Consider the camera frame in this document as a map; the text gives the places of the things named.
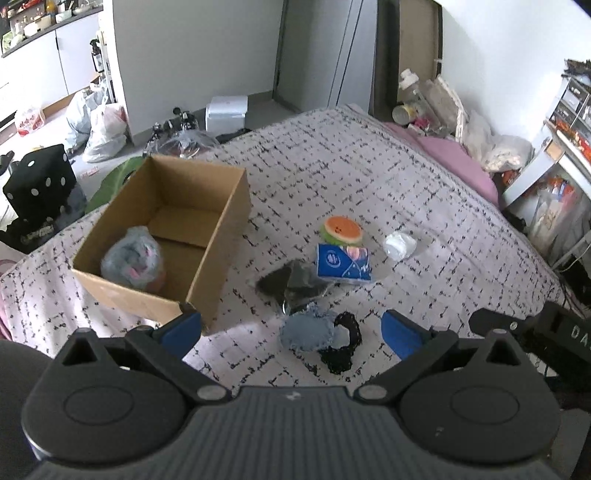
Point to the white shelf unit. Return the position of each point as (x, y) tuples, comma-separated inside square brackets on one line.
[(554, 161)]

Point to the white foam box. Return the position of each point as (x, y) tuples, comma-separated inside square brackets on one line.
[(226, 113)]

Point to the green leaf cartoon mat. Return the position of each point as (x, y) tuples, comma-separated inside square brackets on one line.
[(115, 177)]

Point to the dark cloth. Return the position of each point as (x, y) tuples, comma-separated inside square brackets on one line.
[(291, 282)]

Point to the blue denim heart pad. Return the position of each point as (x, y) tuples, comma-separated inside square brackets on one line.
[(305, 333)]

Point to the paper cup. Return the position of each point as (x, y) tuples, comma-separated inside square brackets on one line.
[(407, 113)]

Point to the pink pillow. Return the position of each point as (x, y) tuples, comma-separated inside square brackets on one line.
[(455, 159)]

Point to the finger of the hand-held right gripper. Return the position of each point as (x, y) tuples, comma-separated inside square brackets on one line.
[(510, 323)]

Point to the grey white plastic bag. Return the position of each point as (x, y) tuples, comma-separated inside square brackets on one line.
[(82, 110)]

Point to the red white snack bag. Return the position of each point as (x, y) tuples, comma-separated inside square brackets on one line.
[(28, 121)]

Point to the blue tissue packet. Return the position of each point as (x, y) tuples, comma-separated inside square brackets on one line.
[(344, 264)]

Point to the black clothing on floor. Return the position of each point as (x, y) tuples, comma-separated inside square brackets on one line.
[(233, 136)]

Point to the grey plush in plastic bag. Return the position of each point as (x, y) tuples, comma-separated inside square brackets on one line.
[(134, 261)]

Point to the dark tie-dye clothes pile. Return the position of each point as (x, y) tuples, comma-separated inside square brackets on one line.
[(51, 224)]

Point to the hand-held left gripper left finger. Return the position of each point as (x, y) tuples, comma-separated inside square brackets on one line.
[(182, 331)]

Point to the crumpled white plastic bag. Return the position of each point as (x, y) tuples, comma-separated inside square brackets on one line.
[(503, 154)]

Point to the leaning cardboard sheet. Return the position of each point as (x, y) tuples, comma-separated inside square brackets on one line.
[(415, 41)]

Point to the clear plastic bag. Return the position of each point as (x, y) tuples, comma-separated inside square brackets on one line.
[(182, 144)]

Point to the white cabinet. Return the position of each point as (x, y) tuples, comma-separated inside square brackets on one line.
[(41, 64)]

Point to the grey door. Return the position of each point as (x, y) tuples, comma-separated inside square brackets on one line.
[(323, 46)]

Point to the clear bottle white cap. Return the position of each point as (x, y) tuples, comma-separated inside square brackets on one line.
[(408, 85)]

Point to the white plastic wrap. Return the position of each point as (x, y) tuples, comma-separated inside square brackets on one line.
[(399, 244)]

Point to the black lace cloth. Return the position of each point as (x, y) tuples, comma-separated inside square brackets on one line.
[(345, 355)]

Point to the dark spray bottle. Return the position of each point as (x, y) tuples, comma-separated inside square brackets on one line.
[(95, 54)]

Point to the burger plush toy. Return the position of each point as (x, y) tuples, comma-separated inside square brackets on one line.
[(342, 230)]

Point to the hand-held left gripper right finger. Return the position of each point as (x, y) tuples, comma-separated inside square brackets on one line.
[(399, 333)]

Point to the clear bag with wicker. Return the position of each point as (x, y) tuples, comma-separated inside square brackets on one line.
[(441, 104)]

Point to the black tripod gear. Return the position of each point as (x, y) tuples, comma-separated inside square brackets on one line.
[(178, 121)]

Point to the black dice plush stool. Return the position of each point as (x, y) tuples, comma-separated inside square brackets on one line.
[(41, 180)]

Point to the brown cardboard box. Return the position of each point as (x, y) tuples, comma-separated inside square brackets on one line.
[(194, 194)]

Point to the white black patterned bedspread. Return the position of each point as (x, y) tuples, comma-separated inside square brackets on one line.
[(346, 161)]

